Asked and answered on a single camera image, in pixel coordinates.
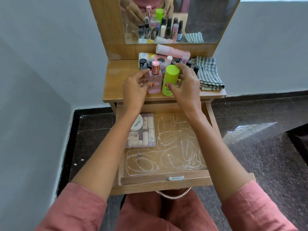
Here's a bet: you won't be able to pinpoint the person's right pink sleeve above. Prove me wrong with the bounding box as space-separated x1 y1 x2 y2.
221 180 299 231

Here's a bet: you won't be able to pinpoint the wooden dressing table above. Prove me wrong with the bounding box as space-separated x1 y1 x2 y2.
88 0 243 116

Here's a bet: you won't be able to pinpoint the person's left hand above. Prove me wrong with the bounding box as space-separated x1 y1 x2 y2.
122 69 155 114

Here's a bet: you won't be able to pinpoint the white round jar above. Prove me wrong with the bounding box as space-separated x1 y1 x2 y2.
130 114 144 132

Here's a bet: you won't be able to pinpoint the lime green bottle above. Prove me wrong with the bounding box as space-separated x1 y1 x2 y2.
162 64 180 97

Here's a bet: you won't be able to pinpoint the dressing table mirror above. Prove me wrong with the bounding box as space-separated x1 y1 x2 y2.
118 0 242 45

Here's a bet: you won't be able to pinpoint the pink tube yellow print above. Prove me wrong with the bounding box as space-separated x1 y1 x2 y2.
138 52 167 62

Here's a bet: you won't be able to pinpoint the pink tube white cap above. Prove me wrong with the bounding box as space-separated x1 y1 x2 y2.
156 44 191 59

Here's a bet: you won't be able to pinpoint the black furniture base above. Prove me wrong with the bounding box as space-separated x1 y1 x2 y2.
286 124 308 166

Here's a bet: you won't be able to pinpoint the person's pink sleeve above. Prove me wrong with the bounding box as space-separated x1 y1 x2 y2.
221 180 299 231
35 182 108 231

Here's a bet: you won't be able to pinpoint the person's right hand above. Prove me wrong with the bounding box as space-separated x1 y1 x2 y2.
165 62 203 116

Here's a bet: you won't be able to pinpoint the clear box of beige tubes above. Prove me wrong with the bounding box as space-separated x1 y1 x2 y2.
125 113 156 149

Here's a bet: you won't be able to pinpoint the person's left pink sleeve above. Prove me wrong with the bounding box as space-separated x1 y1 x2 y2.
35 182 108 231

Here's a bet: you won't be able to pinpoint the person's right forearm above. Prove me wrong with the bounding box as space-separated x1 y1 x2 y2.
186 110 252 204

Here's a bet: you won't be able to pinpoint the cluster of small cosmetic bottles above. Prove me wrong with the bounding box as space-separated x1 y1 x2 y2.
139 55 201 79

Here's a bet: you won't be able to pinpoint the pink perfume bottle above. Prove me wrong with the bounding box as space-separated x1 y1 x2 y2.
147 60 163 94

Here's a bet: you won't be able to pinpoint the green striped cloth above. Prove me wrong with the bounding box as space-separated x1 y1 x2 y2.
191 56 226 91

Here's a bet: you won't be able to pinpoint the wooden drawer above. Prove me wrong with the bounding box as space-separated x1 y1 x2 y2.
109 101 256 196

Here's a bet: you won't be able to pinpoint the person's legs pink trousers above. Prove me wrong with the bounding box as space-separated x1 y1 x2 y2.
115 189 219 231

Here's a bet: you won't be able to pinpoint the person's left forearm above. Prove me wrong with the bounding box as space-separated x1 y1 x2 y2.
72 108 142 202

